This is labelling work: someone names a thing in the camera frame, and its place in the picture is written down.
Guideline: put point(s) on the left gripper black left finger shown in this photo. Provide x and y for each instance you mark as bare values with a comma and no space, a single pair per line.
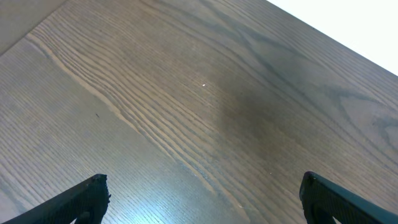
86,202

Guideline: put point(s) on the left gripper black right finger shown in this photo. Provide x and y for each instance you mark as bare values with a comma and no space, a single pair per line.
326,202

